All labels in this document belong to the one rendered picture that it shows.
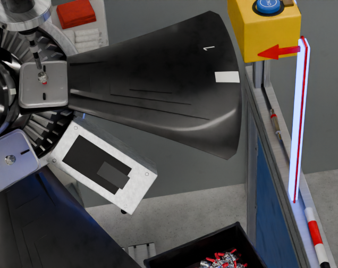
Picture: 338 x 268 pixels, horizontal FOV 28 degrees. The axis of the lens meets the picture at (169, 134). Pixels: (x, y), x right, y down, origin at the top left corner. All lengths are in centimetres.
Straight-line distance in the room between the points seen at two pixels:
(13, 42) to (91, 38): 49
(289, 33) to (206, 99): 34
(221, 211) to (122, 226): 33
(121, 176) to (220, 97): 21
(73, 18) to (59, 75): 64
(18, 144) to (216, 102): 27
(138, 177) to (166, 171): 112
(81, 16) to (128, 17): 20
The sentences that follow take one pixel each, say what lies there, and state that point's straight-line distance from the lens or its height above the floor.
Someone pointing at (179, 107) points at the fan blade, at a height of 116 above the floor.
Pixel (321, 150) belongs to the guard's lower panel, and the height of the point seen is 15.
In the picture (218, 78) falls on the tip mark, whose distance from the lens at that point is 89.
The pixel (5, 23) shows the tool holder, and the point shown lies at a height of 131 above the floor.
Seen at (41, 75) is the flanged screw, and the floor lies 120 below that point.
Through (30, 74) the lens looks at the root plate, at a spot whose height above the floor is 119.
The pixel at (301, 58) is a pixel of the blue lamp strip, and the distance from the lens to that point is 92.
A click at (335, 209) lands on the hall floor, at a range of 223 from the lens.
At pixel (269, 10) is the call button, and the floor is 108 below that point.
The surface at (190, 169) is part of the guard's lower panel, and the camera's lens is 212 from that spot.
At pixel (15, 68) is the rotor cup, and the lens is 95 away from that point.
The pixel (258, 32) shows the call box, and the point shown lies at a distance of 116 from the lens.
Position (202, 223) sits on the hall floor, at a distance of 218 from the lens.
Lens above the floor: 175
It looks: 46 degrees down
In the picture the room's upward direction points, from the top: 7 degrees counter-clockwise
